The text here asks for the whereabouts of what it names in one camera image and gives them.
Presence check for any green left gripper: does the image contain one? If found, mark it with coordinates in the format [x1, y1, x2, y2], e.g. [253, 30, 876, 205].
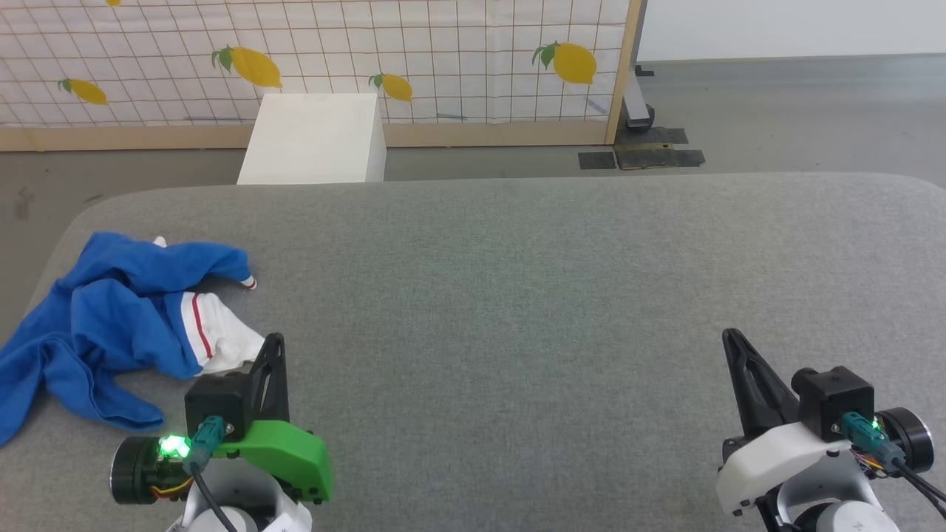
[214, 332, 333, 505]

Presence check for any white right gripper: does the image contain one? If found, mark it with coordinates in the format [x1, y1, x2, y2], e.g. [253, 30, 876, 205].
[715, 328, 858, 518]

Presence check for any blue white red-striped shirt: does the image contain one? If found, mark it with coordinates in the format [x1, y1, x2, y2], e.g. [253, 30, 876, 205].
[0, 231, 267, 448]

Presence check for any white rectangular box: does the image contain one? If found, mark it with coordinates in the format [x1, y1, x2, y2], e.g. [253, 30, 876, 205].
[236, 93, 387, 185]

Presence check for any grey metal stand leg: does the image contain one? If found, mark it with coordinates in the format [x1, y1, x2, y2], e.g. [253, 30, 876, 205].
[625, 0, 656, 134]

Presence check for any left teal connector black cable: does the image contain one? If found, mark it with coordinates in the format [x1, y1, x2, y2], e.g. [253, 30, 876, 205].
[183, 415, 239, 532]

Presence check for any teal connector black cable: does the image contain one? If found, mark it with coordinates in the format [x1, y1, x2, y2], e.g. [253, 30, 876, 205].
[183, 415, 239, 532]
[841, 412, 946, 518]

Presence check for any right teal connector black cable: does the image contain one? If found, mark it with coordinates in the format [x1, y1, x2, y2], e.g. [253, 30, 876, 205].
[841, 412, 946, 518]

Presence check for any lemon print screen wooden frame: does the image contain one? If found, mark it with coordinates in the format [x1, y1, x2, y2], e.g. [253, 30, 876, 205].
[0, 0, 644, 152]

